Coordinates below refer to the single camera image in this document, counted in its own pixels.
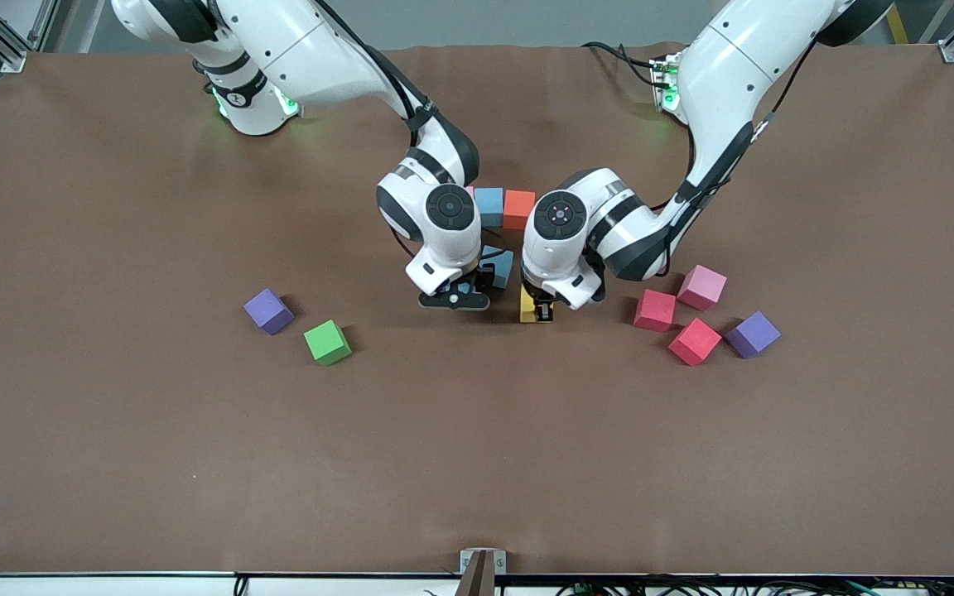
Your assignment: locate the orange foam block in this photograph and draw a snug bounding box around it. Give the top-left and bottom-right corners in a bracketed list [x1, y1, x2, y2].
[503, 190, 537, 232]

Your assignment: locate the red foam block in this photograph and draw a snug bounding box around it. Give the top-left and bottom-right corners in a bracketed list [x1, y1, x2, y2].
[633, 289, 678, 334]
[667, 318, 724, 367]

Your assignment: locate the green foam block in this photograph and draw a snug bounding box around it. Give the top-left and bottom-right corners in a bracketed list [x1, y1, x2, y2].
[303, 320, 354, 368]

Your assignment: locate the left arm base connector plate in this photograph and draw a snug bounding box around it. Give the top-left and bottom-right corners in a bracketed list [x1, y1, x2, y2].
[650, 51, 685, 113]

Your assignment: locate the purple foam block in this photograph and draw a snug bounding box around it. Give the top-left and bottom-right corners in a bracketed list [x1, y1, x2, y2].
[243, 288, 296, 336]
[725, 310, 783, 360]

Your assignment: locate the brown table cover sheet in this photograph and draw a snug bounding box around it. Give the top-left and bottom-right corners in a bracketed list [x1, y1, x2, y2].
[0, 41, 954, 576]

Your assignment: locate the black base cable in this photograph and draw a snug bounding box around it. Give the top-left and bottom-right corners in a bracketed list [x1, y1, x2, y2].
[581, 41, 662, 88]

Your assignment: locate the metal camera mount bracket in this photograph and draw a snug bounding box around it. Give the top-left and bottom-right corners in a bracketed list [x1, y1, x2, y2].
[459, 548, 508, 596]

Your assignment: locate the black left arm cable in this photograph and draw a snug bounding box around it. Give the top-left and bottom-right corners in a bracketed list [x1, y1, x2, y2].
[661, 37, 817, 278]

